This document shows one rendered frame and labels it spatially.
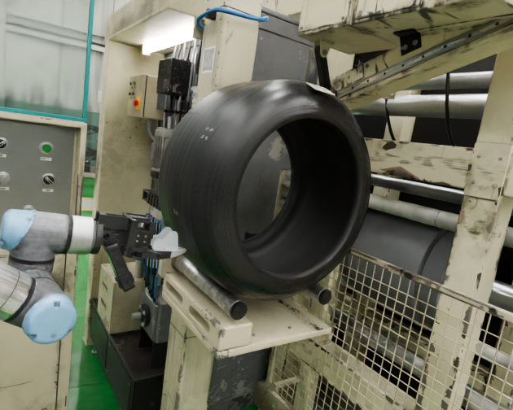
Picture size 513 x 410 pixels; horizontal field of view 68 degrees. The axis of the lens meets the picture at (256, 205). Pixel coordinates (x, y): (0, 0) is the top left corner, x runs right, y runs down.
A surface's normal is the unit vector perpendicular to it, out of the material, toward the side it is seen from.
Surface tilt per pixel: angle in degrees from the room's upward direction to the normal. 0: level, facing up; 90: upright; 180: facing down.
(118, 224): 90
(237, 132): 67
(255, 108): 56
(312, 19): 90
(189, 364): 90
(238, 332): 90
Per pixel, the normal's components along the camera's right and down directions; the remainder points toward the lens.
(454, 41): -0.82, -0.03
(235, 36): 0.55, 0.22
